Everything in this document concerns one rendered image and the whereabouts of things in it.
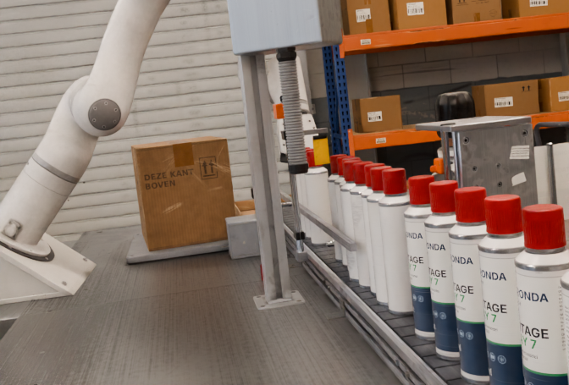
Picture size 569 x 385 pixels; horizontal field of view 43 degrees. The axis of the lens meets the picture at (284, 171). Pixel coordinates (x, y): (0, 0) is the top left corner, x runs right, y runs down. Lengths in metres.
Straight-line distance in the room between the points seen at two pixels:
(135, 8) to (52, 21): 4.26
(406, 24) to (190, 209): 3.58
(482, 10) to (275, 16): 4.31
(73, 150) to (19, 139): 4.25
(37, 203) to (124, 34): 0.43
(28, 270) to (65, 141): 0.30
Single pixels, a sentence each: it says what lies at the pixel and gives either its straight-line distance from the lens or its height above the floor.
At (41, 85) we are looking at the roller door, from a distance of 5.90.
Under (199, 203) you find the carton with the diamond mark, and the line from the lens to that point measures 1.90.
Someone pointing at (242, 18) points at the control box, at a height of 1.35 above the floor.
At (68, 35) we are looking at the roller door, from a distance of 5.87.
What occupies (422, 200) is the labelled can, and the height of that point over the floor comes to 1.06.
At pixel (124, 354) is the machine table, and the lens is 1.19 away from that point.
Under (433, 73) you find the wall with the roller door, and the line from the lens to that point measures 6.10.
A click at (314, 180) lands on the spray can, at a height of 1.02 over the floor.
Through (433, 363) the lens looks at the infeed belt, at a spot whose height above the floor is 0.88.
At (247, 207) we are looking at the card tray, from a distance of 2.52.
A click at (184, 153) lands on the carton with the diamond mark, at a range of 1.88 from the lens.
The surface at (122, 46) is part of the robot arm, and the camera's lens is 1.67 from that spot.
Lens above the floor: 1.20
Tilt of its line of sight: 5 degrees down
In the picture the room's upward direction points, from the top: 6 degrees counter-clockwise
